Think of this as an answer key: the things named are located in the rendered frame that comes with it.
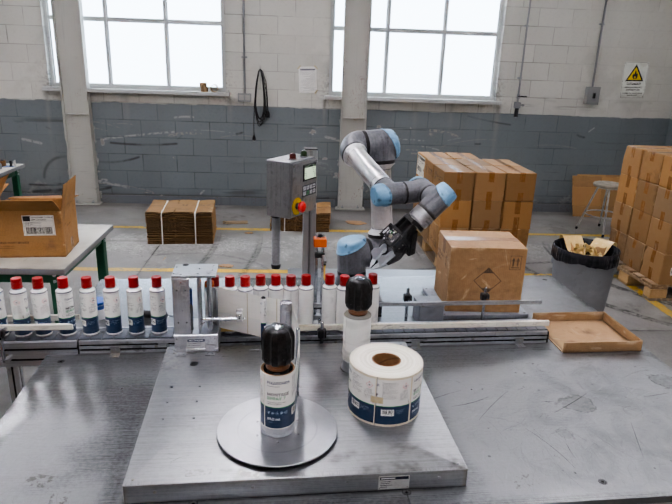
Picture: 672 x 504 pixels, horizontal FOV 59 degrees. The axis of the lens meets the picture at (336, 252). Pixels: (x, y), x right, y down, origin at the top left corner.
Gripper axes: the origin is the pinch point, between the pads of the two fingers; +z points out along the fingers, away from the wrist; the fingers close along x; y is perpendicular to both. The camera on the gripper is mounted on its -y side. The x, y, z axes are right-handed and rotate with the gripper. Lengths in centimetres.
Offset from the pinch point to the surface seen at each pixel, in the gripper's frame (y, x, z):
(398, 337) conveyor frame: -24.4, 13.6, 11.7
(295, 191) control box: 20.7, -29.3, 1.4
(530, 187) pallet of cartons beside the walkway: -312, -128, -137
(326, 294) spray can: -4.8, -8.0, 18.9
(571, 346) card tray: -52, 50, -30
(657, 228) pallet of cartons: -330, -33, -177
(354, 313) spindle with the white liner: 14.0, 14.9, 13.5
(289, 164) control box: 28.1, -32.9, -3.4
